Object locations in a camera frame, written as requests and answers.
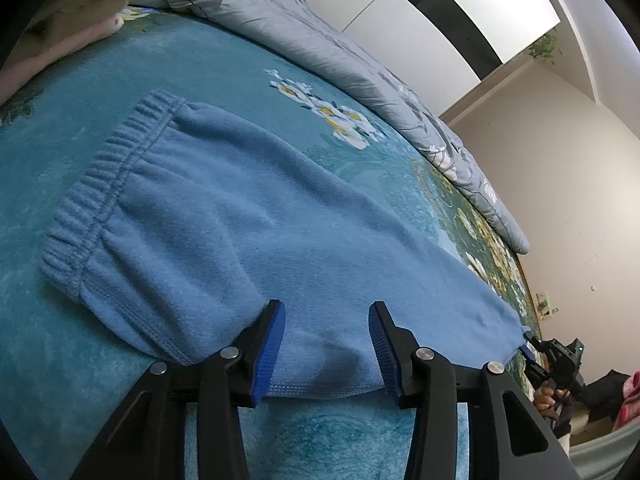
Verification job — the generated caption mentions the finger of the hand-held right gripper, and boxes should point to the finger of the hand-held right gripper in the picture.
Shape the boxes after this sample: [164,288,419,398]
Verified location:
[523,331,551,353]
[519,345,547,382]

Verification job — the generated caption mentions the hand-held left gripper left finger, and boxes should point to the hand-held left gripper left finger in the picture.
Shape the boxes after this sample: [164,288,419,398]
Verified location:
[70,300,287,480]

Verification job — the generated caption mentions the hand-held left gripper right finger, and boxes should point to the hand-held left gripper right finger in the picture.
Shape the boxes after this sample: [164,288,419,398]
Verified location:
[368,301,581,480]

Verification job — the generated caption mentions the blue fleece pants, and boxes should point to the blue fleece pants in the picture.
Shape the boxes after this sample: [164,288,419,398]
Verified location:
[40,89,526,398]

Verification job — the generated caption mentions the person's right hand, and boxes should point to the person's right hand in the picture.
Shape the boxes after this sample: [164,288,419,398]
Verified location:
[532,385,571,422]

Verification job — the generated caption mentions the black cloth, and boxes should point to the black cloth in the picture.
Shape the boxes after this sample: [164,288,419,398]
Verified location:
[580,369,633,428]

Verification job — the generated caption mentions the pink patterned cloth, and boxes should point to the pink patterned cloth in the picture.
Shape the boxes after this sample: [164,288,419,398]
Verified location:
[614,370,640,432]

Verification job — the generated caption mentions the light green cloth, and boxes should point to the light green cloth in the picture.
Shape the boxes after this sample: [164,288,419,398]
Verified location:
[567,420,640,480]

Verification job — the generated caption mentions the green potted plant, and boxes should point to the green potted plant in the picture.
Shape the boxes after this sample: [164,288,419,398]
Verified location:
[527,30,560,65]

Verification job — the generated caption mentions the grey-blue floral quilt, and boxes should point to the grey-blue floral quilt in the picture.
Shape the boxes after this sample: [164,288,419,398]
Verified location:
[122,0,531,256]

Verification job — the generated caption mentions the white wardrobe with black stripe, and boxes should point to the white wardrobe with black stripe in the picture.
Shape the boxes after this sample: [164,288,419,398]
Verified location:
[272,0,562,121]

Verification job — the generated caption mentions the beige fluffy cloth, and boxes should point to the beige fluffy cloth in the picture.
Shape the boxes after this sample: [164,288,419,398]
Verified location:
[27,0,127,48]

